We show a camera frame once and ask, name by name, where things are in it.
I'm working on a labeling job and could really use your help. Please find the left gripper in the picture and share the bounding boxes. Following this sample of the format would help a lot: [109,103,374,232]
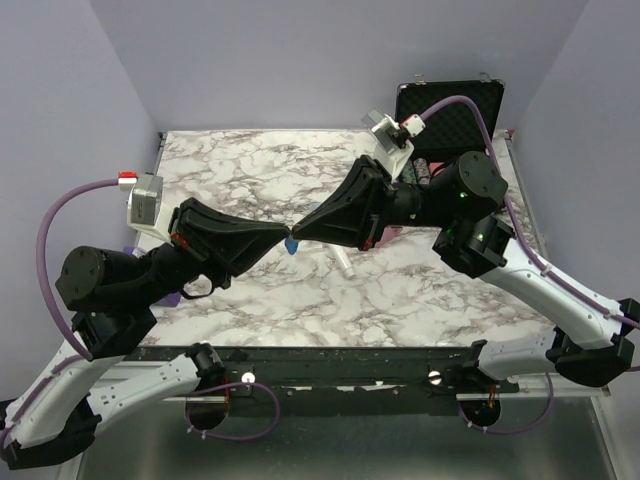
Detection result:
[134,196,294,307]

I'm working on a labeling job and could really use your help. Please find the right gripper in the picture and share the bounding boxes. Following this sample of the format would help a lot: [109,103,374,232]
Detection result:
[293,156,454,253]

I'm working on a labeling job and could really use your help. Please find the blue key tag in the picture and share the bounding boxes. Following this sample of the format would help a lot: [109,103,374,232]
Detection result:
[284,237,300,255]

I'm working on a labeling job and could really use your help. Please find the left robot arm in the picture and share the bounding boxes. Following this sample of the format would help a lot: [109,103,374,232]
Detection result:
[1,199,289,470]

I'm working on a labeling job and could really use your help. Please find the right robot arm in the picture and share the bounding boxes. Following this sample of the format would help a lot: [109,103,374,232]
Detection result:
[292,152,639,392]

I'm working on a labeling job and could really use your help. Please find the white toy microphone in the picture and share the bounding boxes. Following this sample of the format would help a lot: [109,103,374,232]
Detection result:
[329,244,355,280]

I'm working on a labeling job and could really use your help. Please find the pink metronome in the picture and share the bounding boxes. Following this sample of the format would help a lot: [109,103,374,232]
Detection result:
[375,226,403,248]

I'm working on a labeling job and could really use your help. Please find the purple box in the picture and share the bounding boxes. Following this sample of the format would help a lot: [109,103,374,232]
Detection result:
[122,245,181,308]

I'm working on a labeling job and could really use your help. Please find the black poker chip case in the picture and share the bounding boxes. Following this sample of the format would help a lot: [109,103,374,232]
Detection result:
[395,77,505,183]

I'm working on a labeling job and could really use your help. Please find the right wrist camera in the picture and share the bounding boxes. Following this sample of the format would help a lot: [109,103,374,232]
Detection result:
[362,109,426,181]

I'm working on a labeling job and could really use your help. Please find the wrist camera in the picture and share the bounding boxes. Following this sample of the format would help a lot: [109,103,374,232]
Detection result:
[362,109,426,181]
[118,171,173,243]

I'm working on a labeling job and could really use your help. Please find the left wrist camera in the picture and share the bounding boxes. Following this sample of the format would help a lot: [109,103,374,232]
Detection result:
[118,171,173,243]

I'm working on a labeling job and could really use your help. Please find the black mounting rail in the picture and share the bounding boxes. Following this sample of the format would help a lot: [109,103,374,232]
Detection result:
[114,344,521,416]

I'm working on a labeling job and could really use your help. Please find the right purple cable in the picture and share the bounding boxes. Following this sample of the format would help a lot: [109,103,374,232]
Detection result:
[419,95,640,331]

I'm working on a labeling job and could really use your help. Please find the purple cable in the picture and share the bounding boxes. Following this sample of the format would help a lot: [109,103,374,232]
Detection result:
[0,178,126,451]
[419,95,640,331]

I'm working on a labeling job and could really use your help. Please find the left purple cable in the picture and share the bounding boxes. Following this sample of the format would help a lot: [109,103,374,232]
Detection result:
[0,178,126,451]

